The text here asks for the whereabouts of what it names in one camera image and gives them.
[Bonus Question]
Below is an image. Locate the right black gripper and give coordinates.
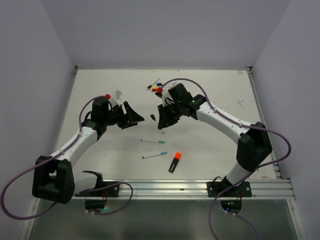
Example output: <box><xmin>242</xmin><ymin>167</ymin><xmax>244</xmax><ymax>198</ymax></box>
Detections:
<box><xmin>158</xmin><ymin>100</ymin><xmax>184</xmax><ymax>128</ymax></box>

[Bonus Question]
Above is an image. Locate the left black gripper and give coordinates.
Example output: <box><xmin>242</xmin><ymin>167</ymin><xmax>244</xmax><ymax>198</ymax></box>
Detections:
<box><xmin>103</xmin><ymin>101</ymin><xmax>144</xmax><ymax>130</ymax></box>

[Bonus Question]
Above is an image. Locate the orange highlighter cap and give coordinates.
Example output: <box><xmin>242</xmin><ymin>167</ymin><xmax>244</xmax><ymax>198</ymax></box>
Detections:
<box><xmin>175</xmin><ymin>152</ymin><xmax>182</xmax><ymax>160</ymax></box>

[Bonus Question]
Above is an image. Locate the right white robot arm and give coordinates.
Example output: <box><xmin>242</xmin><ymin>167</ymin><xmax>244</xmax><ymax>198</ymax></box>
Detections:
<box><xmin>155</xmin><ymin>83</ymin><xmax>273</xmax><ymax>197</ymax></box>

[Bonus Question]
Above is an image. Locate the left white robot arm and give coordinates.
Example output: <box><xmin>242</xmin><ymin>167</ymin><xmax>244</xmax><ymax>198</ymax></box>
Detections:
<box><xmin>32</xmin><ymin>96</ymin><xmax>145</xmax><ymax>204</ymax></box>

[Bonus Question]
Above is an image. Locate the green cap marker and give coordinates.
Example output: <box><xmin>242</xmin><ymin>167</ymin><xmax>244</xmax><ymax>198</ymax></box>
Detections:
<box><xmin>140</xmin><ymin>138</ymin><xmax>166</xmax><ymax>144</ymax></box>

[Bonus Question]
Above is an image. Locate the blue cap marker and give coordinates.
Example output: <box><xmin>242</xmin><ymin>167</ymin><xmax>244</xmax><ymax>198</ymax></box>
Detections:
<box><xmin>142</xmin><ymin>151</ymin><xmax>168</xmax><ymax>159</ymax></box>

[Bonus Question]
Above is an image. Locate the red cap marker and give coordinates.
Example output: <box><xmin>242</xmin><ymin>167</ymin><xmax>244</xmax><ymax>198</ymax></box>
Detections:
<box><xmin>151</xmin><ymin>88</ymin><xmax>163</xmax><ymax>93</ymax></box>

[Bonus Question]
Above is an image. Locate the black cap marker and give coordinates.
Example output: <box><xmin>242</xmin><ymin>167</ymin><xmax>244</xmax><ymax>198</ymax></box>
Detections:
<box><xmin>146</xmin><ymin>78</ymin><xmax>160</xmax><ymax>90</ymax></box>

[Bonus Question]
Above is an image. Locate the yellow cap marker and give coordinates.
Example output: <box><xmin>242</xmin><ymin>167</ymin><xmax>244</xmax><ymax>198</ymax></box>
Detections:
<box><xmin>152</xmin><ymin>86</ymin><xmax>163</xmax><ymax>90</ymax></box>

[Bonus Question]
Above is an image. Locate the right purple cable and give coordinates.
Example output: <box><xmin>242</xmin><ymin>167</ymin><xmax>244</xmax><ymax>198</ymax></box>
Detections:
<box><xmin>159</xmin><ymin>78</ymin><xmax>292</xmax><ymax>240</ymax></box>

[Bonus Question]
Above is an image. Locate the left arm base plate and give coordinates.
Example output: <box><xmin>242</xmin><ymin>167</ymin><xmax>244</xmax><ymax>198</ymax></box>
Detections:
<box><xmin>75</xmin><ymin>181</ymin><xmax>119</xmax><ymax>198</ymax></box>

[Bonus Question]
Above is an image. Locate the aluminium right side rail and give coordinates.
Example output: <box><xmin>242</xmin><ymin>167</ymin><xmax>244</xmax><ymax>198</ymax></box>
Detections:
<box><xmin>245</xmin><ymin>66</ymin><xmax>283</xmax><ymax>180</ymax></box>

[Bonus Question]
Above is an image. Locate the aluminium rail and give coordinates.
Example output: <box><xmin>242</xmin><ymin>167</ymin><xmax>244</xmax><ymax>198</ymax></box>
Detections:
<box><xmin>245</xmin><ymin>66</ymin><xmax>283</xmax><ymax>180</ymax></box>
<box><xmin>32</xmin><ymin>177</ymin><xmax>297</xmax><ymax>201</ymax></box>

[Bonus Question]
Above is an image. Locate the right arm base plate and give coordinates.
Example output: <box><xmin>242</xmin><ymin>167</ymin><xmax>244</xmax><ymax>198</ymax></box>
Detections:
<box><xmin>206</xmin><ymin>181</ymin><xmax>253</xmax><ymax>198</ymax></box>

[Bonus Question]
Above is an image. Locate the aluminium front rail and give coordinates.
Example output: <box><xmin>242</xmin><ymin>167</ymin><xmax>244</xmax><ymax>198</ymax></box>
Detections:
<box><xmin>32</xmin><ymin>177</ymin><xmax>297</xmax><ymax>201</ymax></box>

